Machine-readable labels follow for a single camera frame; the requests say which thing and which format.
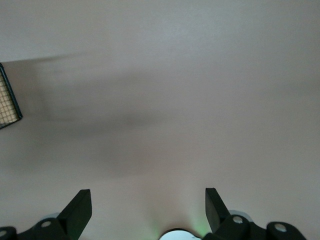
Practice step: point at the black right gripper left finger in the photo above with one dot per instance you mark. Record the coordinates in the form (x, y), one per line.
(70, 220)

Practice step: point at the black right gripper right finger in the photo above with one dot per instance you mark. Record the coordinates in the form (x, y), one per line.
(220, 222)

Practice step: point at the brown table cover sheet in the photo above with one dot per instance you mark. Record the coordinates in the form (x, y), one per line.
(162, 100)

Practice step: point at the light wooden board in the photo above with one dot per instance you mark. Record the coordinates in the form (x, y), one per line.
(5, 107)

